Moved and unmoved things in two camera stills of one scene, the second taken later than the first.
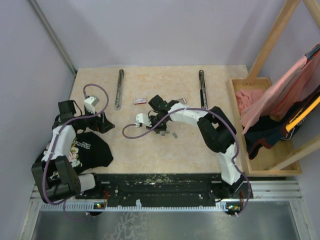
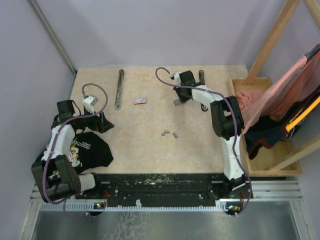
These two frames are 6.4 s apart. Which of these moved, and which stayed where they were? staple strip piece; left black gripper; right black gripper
Moved: right black gripper
Stayed: staple strip piece; left black gripper
